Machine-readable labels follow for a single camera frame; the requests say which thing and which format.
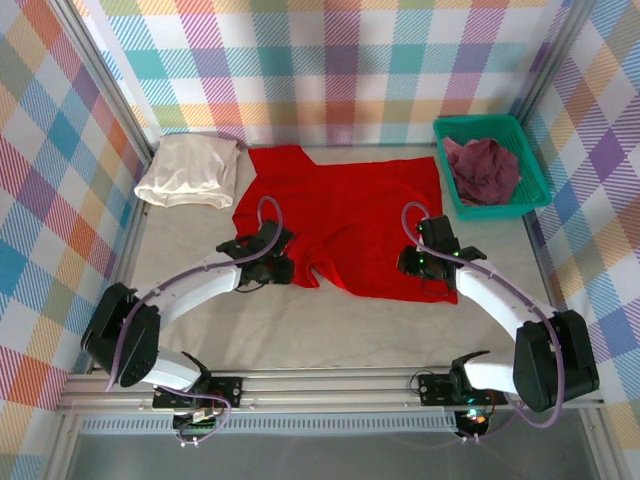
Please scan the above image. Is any red t-shirt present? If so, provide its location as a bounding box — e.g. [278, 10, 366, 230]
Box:
[232, 144, 460, 306]

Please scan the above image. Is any maroon t-shirt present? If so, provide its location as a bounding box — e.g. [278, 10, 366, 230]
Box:
[442, 135, 524, 207]

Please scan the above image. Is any cream folded t-shirt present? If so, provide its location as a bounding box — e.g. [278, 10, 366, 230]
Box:
[133, 133, 241, 210]

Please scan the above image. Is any green plastic basket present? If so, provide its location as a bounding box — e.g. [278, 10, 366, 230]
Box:
[432, 113, 554, 224]

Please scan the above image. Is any right controller board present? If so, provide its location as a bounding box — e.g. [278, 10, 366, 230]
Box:
[457, 407, 494, 439]

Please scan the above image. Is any controller board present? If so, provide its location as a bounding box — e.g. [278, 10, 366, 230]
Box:
[457, 407, 494, 439]
[172, 407, 224, 446]

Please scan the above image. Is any left controller board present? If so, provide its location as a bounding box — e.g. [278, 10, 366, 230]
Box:
[172, 407, 224, 446]

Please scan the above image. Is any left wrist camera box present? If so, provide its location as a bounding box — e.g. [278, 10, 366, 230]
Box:
[252, 219, 297, 255]

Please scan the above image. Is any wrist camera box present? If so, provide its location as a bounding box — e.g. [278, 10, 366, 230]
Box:
[418, 214, 460, 254]
[252, 219, 297, 255]

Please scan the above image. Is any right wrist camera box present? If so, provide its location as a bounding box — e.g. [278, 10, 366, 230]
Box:
[418, 214, 460, 254]

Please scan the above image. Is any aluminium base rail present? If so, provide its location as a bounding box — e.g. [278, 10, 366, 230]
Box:
[54, 367, 609, 415]

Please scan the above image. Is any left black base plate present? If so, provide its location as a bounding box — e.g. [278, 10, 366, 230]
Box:
[152, 374, 245, 409]

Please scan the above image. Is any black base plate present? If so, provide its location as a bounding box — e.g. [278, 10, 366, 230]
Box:
[152, 374, 245, 409]
[416, 372, 511, 407]

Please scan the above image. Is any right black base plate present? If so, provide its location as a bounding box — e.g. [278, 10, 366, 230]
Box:
[416, 372, 511, 407]

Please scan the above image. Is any grey slotted cable duct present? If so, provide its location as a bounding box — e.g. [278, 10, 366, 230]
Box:
[79, 417, 461, 436]

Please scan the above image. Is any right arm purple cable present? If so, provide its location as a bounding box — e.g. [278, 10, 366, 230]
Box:
[402, 201, 569, 444]

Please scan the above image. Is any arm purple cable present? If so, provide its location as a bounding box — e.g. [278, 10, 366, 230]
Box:
[104, 196, 287, 447]
[402, 201, 569, 444]

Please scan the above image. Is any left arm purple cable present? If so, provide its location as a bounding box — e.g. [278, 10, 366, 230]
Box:
[104, 196, 287, 447]

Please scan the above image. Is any aluminium frame post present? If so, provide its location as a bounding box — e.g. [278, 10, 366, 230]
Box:
[509, 0, 596, 126]
[47, 0, 154, 166]

